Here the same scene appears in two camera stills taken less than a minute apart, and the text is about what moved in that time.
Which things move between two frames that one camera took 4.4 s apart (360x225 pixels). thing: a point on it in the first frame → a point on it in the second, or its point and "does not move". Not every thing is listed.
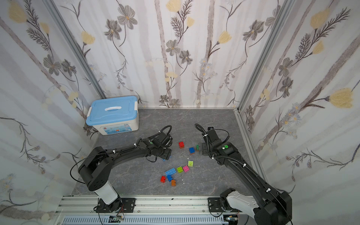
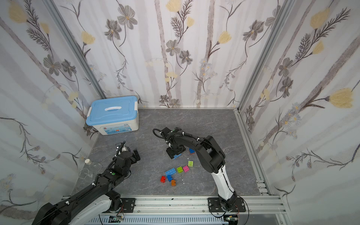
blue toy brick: x=170 y=172 does not move
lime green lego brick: x=180 y=169 does not move
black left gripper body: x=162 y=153 → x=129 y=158
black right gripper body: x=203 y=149 → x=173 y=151
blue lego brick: x=169 y=177 does not move
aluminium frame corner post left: x=85 y=63 does not move
